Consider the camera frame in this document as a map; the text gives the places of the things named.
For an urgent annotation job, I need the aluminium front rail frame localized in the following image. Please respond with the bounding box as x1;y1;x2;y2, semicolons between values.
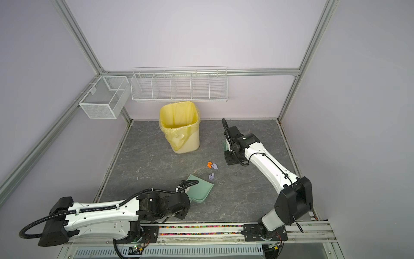
58;221;344;259

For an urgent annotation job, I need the green hand brush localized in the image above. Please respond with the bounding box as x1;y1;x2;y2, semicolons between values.
223;136;229;151

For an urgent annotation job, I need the orange purple scraps left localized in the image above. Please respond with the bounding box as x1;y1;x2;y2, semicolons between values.
208;161;218;170

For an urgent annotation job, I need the green plastic dustpan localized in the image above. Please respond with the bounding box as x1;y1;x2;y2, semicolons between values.
186;174;214;203

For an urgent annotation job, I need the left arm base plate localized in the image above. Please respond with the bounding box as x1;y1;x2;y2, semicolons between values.
126;226;159;244

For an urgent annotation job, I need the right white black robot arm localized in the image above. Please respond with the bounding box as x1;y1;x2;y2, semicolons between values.
222;118;313;238

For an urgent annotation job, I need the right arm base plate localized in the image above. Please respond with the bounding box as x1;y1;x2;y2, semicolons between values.
241;223;288;242

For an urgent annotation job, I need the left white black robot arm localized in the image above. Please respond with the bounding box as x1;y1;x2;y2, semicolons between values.
18;180;199;247

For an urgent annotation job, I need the yellow lined trash bin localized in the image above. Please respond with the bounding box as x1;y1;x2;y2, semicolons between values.
159;101;201;154

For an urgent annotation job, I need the small white mesh basket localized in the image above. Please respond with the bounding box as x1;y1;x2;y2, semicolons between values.
79;76;130;119

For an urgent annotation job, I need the long white wire shelf basket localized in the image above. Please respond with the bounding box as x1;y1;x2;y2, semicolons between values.
130;66;229;102

